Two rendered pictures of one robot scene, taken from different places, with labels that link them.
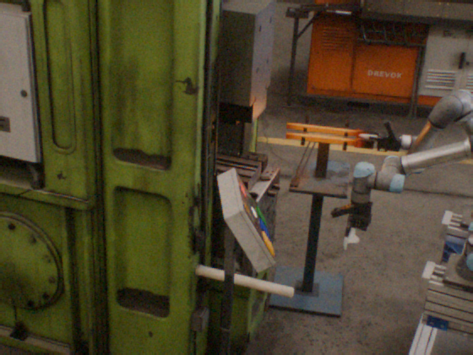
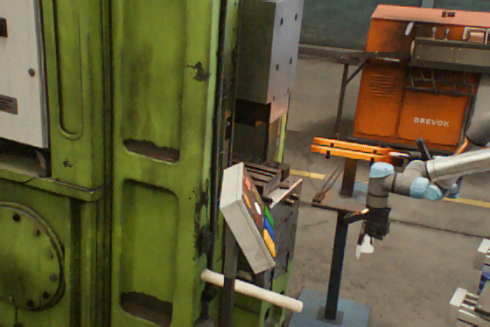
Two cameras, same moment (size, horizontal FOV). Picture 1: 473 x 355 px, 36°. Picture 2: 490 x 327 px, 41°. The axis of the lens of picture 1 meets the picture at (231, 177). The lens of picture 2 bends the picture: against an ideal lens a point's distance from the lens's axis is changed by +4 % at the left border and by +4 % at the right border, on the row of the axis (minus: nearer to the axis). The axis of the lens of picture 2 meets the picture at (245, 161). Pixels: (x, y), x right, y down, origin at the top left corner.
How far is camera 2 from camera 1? 0.67 m
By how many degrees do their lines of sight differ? 8
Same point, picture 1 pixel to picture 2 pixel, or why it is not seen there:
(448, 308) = not seen: outside the picture
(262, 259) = (260, 258)
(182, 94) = (192, 80)
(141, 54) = (155, 38)
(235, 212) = (231, 201)
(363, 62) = (409, 110)
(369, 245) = (402, 280)
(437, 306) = not seen: outside the picture
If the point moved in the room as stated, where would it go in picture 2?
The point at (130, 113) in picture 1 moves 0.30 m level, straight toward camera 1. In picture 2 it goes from (143, 102) to (131, 126)
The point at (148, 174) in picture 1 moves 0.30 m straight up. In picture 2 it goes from (156, 166) to (157, 95)
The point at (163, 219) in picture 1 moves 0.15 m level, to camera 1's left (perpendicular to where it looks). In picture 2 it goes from (171, 217) to (136, 212)
